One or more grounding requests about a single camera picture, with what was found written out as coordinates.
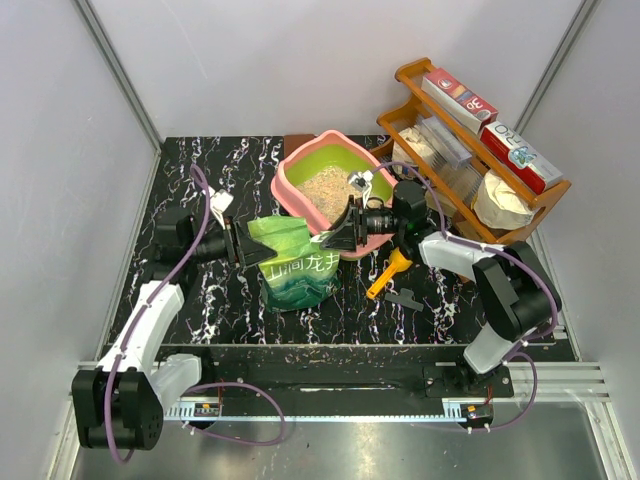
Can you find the green cat litter bag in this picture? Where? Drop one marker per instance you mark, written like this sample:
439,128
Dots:
302,274

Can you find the black bag clip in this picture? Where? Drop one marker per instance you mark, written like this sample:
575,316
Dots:
404,298

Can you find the red white box lower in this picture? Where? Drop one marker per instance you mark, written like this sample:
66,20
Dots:
532,168

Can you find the wooden two-tier shelf rack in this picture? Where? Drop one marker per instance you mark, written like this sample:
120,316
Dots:
459,186

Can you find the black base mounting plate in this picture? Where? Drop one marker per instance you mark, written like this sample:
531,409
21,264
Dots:
421,369

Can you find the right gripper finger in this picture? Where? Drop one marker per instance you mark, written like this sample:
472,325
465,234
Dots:
346,214
342,237

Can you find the pink green litter box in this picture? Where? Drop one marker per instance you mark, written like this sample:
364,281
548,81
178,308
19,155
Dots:
311,181

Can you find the brown rectangular block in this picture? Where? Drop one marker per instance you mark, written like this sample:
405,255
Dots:
299,138

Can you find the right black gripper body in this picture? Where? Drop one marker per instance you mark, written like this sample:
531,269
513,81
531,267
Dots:
371,221

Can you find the red white box upper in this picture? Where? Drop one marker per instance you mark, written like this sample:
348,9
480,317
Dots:
468,108

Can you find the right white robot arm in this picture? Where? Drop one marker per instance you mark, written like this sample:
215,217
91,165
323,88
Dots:
517,295

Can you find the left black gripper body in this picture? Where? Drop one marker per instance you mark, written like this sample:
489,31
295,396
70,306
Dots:
214,246

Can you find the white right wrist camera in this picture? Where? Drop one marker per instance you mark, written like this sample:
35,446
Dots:
361,181

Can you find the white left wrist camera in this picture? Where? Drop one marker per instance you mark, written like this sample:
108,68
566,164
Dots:
219,202

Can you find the red white box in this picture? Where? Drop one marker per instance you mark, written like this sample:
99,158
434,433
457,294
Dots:
532,168
468,108

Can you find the yellow plastic litter scoop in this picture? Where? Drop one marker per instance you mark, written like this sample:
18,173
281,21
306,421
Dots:
398,263

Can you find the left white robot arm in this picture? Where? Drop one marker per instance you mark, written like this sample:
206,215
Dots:
121,403

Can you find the clear plastic box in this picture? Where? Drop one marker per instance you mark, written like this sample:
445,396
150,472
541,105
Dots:
444,142

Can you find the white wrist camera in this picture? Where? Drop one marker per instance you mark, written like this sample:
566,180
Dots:
361,181
219,202

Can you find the beige paper bag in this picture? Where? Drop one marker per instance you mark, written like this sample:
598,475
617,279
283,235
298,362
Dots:
498,206

